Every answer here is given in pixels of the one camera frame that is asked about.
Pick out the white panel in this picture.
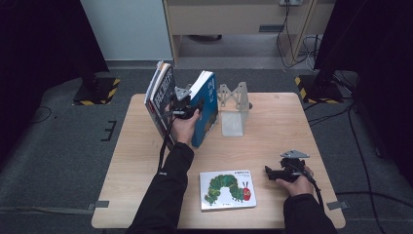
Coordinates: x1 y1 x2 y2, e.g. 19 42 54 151
80 0 174 62

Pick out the white caterpillar picture book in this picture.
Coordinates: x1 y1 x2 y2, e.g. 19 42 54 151
198 169 258 212

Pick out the light wooden desk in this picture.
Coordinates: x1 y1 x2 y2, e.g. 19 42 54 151
162 0 337 66

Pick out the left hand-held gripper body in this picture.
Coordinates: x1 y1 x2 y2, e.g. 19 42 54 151
166 86 200 119

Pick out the black floor cable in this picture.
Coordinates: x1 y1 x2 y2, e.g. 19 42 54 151
347 105 382 234
335 190 413 210
28 104 54 127
305 102 356 127

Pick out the black stand with striped base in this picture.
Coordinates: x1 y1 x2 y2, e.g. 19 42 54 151
294 48 345 105
71 58 122 107

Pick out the black curtain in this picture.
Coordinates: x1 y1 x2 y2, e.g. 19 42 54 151
0 0 110 165
314 0 413 178

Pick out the expandable grey metal book rack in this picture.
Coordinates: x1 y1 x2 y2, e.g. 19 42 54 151
216 81 253 137

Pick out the black cable bundle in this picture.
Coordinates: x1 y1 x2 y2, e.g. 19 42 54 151
276 0 324 71

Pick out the person's left hand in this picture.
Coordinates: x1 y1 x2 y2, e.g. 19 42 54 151
170 110 203 146

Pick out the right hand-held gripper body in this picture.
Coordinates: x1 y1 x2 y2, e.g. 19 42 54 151
281 149 310 182

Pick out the grey tape strip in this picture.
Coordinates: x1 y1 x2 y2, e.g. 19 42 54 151
325 200 351 211
86 200 111 212

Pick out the black tape floor mark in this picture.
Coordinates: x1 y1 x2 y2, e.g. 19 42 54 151
99 119 118 142

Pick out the right hand-held gripper cable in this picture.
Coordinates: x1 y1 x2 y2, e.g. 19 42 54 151
291 161 325 210

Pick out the person's right hand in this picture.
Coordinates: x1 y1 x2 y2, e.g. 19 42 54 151
276 167 316 198

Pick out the dark cover magazine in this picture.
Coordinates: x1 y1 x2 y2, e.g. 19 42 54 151
150 62 178 146

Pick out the blue book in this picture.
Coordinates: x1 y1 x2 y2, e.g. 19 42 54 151
189 70 219 149

